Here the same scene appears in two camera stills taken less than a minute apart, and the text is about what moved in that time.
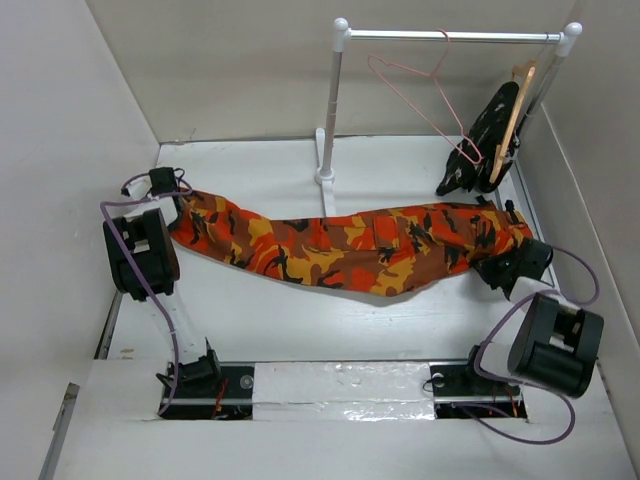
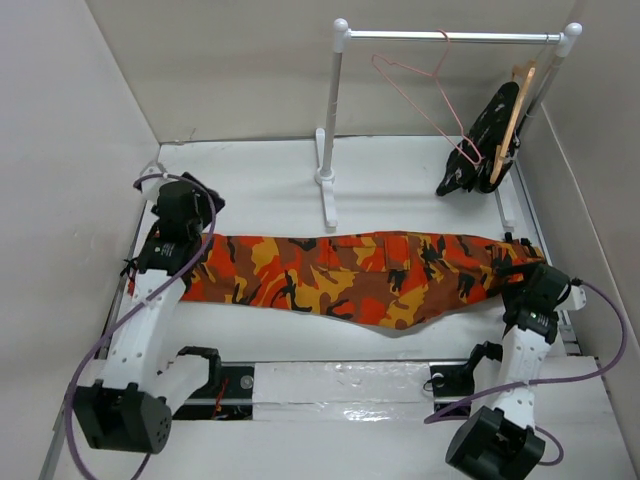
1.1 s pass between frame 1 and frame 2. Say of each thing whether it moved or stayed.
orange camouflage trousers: moved
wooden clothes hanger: stayed
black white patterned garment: stayed
